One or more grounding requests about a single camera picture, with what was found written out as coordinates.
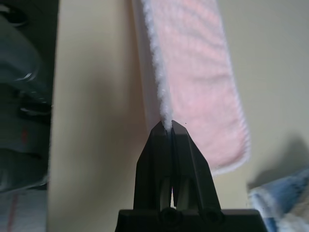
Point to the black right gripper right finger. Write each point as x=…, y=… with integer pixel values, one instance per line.
x=193, y=174

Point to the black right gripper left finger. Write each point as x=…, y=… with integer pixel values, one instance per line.
x=152, y=174

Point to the pink towel with white trim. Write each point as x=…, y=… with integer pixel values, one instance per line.
x=198, y=84

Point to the blue folded towel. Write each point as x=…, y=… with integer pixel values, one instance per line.
x=277, y=193

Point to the beige folded towel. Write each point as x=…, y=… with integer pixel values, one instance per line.
x=301, y=209

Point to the grey robot left leg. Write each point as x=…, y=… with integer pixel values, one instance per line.
x=17, y=55

